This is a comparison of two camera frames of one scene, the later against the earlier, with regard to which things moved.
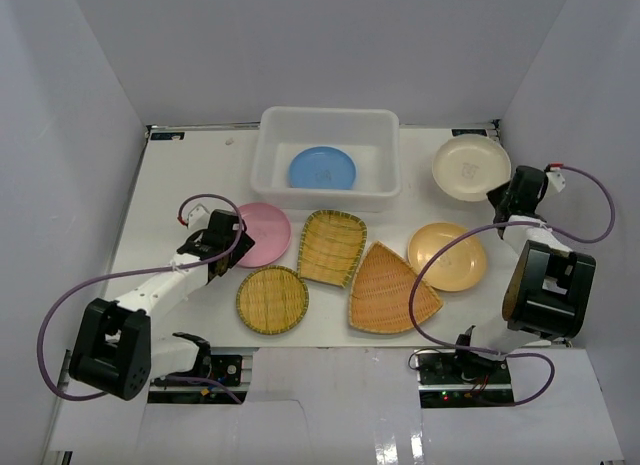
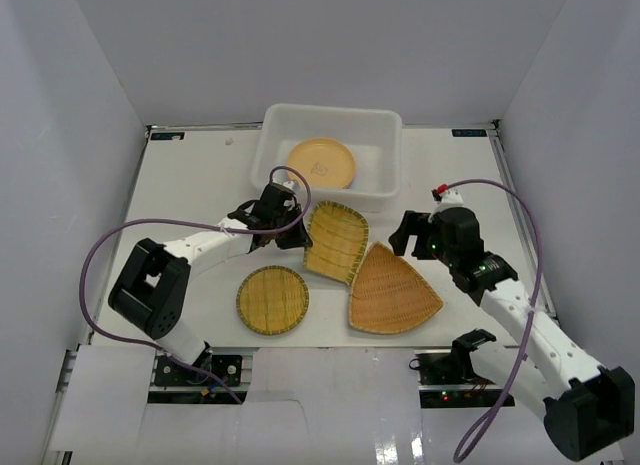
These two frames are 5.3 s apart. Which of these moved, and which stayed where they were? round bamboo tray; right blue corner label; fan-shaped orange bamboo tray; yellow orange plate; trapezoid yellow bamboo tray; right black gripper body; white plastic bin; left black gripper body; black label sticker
Moved: trapezoid yellow bamboo tray; yellow orange plate; left black gripper body; right black gripper body
Stayed: black label sticker; fan-shaped orange bamboo tray; round bamboo tray; right blue corner label; white plastic bin
